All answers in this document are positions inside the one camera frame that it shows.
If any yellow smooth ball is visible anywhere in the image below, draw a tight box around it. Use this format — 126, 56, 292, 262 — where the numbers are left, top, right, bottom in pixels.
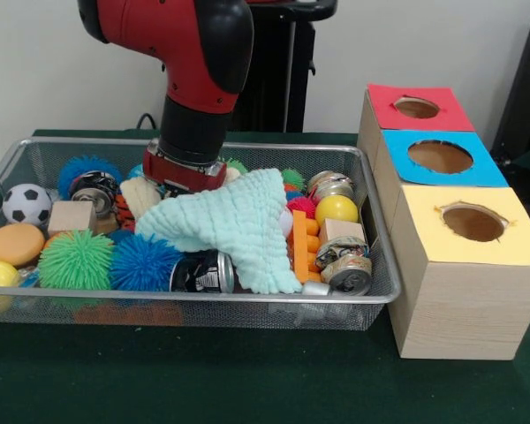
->
314, 194, 360, 229

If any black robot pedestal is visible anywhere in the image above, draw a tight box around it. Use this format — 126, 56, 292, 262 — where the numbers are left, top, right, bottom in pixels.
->
229, 0, 339, 133

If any wire mesh bin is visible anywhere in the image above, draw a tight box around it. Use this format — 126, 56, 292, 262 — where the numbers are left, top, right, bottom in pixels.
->
0, 136, 402, 331

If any wooden box with three holes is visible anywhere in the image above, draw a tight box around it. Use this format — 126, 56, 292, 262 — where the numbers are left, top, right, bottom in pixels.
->
356, 83, 530, 361

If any plain wooden cube block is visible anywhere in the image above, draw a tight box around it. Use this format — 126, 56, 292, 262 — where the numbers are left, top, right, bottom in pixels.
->
47, 201, 98, 238

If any blue spiky rubber ball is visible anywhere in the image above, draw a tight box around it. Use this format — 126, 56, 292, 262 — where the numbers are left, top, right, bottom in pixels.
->
110, 232, 186, 292

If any green spiky rubber ball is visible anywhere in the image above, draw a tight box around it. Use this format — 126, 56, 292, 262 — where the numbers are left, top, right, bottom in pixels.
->
38, 228, 116, 291

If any dark blue spiky ball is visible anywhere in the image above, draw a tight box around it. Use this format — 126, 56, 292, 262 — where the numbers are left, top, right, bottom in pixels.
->
57, 154, 124, 200

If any cream waffle cloth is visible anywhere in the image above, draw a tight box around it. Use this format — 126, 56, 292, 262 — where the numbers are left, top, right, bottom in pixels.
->
121, 165, 248, 221

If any black looped cable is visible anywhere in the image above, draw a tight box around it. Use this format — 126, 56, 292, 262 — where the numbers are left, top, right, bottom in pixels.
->
134, 113, 163, 130

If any light blue waffle cloth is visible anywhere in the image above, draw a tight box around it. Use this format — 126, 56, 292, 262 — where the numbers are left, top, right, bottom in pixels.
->
134, 167, 304, 295

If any black printed drink can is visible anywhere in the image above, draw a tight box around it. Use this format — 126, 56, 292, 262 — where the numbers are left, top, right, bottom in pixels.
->
170, 250, 236, 294

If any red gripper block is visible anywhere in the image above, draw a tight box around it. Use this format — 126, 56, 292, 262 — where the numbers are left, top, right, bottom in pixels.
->
141, 148, 228, 195

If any small soccer ball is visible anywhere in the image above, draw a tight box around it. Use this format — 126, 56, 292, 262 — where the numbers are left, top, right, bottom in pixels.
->
2, 183, 53, 226

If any crushed printed drink can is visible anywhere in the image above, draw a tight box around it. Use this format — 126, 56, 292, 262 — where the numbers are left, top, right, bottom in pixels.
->
315, 236, 374, 296

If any orange foam ball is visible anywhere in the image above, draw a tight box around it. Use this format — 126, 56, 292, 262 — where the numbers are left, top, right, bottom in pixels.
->
0, 223, 46, 267

